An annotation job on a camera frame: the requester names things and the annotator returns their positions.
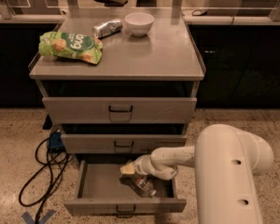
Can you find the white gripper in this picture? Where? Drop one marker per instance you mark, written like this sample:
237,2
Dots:
142,164

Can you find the clear plastic water bottle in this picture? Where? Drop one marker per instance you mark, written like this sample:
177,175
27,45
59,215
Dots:
142,185

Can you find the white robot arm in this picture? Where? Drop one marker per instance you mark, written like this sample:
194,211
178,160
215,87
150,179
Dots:
225,159

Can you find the bottom grey drawer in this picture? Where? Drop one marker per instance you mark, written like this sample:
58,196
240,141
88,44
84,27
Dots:
103,190

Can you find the grey drawer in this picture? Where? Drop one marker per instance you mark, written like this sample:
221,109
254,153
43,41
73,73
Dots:
103,190
78,110
120,143

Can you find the middle grey drawer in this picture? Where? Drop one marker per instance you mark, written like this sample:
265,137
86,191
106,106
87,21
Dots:
120,143

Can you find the grey metal drawer cabinet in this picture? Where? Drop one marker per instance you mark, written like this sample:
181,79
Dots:
163,63

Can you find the top grey drawer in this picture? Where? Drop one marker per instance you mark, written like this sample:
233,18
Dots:
78,110

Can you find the blue power box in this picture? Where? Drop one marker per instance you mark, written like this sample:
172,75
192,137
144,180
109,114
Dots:
55,141

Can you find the green snack bag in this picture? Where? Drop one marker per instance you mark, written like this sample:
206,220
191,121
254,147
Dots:
71,46

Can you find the silver soda can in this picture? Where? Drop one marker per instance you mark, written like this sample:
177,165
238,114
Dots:
107,28

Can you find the white ceramic bowl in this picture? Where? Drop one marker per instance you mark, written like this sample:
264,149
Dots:
138,23

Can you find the black chair armrest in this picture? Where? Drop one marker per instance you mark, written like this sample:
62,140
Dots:
113,3

